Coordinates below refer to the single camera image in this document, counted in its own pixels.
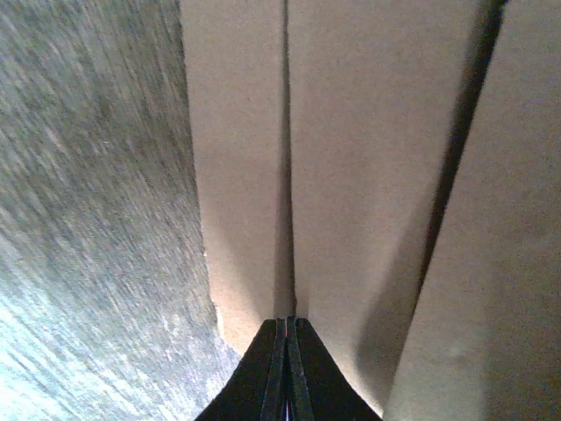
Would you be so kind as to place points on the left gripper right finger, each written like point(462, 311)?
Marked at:
point(317, 389)

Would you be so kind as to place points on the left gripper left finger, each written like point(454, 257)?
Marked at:
point(256, 389)

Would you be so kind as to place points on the stack of folded cardboard boxes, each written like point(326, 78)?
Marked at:
point(390, 171)

